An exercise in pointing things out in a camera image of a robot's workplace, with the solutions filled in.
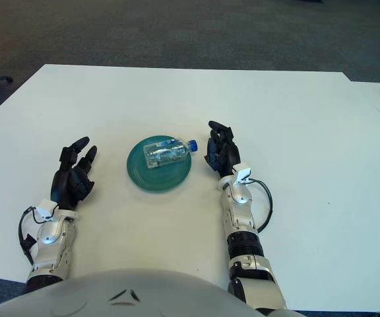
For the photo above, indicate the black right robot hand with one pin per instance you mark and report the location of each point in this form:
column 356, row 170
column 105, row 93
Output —
column 228, row 158

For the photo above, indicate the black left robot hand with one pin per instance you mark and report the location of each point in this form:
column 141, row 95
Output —
column 64, row 188

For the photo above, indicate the clear plastic bottle blue cap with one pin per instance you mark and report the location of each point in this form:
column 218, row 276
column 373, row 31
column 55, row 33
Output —
column 167, row 153

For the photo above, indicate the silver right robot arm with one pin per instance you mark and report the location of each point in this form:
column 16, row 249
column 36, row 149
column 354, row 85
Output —
column 242, row 231

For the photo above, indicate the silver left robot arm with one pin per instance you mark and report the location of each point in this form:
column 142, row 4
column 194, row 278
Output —
column 51, row 244

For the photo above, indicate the green round plate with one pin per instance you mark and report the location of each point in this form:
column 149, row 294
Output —
column 163, row 180

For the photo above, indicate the grey robot torso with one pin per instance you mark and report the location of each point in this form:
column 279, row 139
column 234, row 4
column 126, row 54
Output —
column 78, row 297

